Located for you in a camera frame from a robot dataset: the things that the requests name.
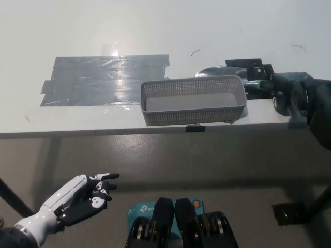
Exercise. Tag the large grey duct tape patch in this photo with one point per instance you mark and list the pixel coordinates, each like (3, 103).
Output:
(95, 82)

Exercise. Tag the black table leg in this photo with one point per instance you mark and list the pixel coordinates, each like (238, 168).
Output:
(319, 204)
(15, 199)

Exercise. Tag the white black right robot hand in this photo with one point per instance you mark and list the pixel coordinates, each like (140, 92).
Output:
(292, 93)

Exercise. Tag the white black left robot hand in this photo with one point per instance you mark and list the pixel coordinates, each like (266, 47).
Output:
(67, 196)

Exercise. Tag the black floor plate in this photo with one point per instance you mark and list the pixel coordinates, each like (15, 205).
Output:
(289, 213)

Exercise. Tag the black tape patch on table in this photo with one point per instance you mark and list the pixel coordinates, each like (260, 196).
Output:
(258, 67)

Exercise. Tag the grey perforated plastic basket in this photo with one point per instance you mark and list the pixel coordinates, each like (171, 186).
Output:
(191, 113)

